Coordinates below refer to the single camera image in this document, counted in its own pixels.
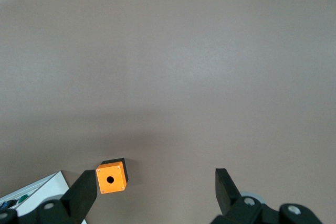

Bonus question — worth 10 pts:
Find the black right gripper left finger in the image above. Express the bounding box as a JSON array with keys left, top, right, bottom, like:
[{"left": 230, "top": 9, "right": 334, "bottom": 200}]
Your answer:
[{"left": 0, "top": 169, "right": 97, "bottom": 224}]

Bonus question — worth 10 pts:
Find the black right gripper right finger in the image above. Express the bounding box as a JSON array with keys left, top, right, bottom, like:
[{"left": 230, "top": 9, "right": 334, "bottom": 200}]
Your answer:
[{"left": 211, "top": 168, "right": 322, "bottom": 224}]

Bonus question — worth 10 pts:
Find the white drawer cabinet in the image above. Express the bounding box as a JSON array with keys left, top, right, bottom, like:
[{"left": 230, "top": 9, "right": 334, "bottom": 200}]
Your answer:
[{"left": 0, "top": 170, "right": 88, "bottom": 224}]

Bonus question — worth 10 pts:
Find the orange button box with hole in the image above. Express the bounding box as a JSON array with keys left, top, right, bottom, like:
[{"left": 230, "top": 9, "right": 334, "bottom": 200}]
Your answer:
[{"left": 96, "top": 157, "right": 130, "bottom": 195}]

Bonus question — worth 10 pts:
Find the black clip with blue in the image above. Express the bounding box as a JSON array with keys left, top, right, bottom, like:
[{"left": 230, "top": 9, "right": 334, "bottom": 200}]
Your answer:
[{"left": 0, "top": 194, "right": 30, "bottom": 210}]

